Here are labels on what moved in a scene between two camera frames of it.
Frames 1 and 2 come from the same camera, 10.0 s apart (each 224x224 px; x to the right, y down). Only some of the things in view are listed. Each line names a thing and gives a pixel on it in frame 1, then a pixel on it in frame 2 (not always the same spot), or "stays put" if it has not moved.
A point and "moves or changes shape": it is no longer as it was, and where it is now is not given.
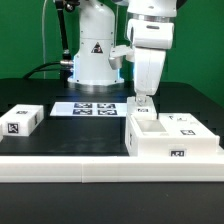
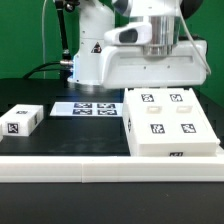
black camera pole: (69, 6) stays put
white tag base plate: (89, 109) stays put
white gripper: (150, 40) -> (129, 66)
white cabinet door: (185, 125) moves or changes shape
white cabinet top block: (21, 120) stays put
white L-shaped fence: (113, 169) stays put
